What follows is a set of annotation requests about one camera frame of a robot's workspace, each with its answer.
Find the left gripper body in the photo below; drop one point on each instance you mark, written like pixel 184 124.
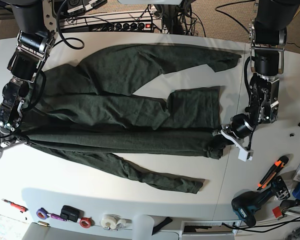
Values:
pixel 230 135

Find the dark green t-shirt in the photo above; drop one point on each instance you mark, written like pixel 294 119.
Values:
pixel 89 113

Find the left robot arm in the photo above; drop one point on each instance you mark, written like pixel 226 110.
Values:
pixel 268 38

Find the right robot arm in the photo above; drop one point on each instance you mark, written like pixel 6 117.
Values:
pixel 35 40

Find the orange black utility knife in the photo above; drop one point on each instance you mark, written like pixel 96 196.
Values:
pixel 272 172

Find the red black screwdriver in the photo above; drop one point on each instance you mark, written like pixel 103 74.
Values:
pixel 21 208

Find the red square tag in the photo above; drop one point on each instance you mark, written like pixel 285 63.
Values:
pixel 277 212

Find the purple tape roll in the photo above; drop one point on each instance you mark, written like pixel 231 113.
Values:
pixel 42 213

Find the white paper roll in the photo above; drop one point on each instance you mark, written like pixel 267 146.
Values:
pixel 142 227

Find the red tape roll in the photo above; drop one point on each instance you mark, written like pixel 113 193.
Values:
pixel 85 222

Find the clear tape dispenser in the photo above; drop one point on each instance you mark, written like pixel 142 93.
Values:
pixel 111 222

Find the black power strip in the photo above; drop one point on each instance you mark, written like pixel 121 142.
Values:
pixel 142 27

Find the teal black cordless drill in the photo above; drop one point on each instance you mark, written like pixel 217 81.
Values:
pixel 248 203

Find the black action camera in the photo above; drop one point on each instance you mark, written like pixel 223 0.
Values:
pixel 70 213

